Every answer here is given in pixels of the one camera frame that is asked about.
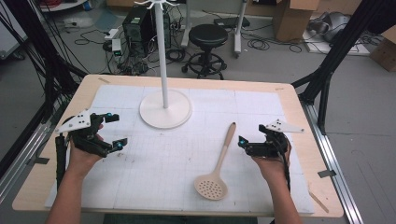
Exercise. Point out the large cardboard box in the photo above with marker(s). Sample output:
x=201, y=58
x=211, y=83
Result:
x=292, y=20

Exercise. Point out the black flat device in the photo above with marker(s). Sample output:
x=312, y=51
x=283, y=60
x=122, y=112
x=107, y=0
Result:
x=230, y=21

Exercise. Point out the black round stool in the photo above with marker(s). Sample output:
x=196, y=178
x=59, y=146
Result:
x=208, y=37

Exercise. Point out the white floor board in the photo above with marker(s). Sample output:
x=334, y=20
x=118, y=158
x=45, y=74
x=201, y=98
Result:
x=320, y=46

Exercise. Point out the person's right hand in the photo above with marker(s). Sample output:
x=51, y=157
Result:
x=272, y=168

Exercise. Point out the beige slotted spoon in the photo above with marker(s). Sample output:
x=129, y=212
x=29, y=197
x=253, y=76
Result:
x=211, y=186

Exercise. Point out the aluminium rail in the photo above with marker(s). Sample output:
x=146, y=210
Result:
x=18, y=161
x=334, y=161

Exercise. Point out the black metal frame strut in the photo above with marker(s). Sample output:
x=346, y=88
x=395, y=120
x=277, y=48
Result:
x=37, y=46
x=336, y=53

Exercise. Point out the grey bag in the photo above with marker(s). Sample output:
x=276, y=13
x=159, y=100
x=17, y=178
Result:
x=331, y=26

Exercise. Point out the white grid mat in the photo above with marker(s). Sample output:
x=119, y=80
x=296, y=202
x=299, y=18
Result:
x=162, y=168

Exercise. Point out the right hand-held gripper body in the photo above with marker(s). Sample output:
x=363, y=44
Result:
x=274, y=146

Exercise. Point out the black computer tower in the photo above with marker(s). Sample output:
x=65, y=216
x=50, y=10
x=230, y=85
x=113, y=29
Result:
x=138, y=31

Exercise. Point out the thin wooden stick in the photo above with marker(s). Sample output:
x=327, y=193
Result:
x=319, y=202

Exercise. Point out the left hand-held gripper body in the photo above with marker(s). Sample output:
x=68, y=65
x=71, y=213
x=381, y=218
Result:
x=79, y=121

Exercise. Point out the white rack stand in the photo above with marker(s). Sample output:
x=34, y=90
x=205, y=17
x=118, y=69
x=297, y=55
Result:
x=165, y=109

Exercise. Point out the white power adapter box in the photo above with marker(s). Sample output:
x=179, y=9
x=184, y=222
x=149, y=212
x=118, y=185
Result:
x=116, y=46

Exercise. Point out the small cardboard box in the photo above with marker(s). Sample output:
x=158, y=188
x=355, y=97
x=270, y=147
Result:
x=386, y=51

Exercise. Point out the white power strip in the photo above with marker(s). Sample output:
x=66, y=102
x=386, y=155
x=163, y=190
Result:
x=111, y=34

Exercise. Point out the person's left hand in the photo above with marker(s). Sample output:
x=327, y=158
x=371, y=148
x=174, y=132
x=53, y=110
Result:
x=79, y=160

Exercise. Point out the black tape piece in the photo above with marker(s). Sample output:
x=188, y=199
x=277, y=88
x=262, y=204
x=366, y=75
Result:
x=39, y=160
x=327, y=173

